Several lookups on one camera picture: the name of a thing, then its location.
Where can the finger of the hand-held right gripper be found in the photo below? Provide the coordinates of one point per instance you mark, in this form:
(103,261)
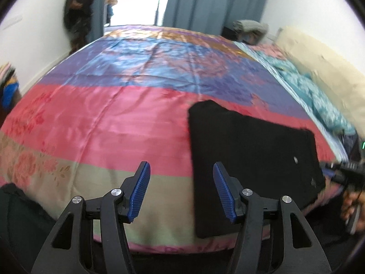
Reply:
(332,171)

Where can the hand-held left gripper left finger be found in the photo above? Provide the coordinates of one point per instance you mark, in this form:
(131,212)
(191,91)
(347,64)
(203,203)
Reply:
(139,189)

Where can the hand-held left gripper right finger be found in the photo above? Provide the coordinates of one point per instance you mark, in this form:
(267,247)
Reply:
(225,192)

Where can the black pants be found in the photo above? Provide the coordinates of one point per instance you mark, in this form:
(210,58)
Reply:
(251,159)

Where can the person's right hand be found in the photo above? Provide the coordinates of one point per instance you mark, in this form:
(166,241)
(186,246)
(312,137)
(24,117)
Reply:
(349,205)

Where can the teal floral quilt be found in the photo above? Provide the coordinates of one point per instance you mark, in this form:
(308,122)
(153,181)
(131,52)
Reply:
(310,94)

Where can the colourful floral satin bedspread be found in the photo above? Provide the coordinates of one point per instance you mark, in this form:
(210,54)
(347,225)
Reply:
(99,114)

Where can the cream headboard cushion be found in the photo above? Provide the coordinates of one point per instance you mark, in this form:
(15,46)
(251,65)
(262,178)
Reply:
(328,65)

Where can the dark cloth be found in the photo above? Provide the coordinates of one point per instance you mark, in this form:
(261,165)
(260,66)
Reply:
(20,228)

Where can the pink cloth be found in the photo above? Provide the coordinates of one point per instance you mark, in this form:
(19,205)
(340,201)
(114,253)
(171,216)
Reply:
(271,52)

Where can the grey knitted blanket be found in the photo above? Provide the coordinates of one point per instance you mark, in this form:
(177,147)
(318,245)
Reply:
(251,28)

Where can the pile of folded clothes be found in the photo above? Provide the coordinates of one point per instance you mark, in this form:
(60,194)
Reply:
(8,88)

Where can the dark hanging bags and clothes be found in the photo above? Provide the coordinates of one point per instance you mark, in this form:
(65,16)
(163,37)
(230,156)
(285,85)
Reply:
(77,14)

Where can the narrow grey-blue curtain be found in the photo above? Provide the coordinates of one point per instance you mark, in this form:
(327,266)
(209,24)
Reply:
(97,8)

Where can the wide grey-blue curtain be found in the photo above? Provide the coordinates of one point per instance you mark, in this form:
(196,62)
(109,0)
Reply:
(214,2)

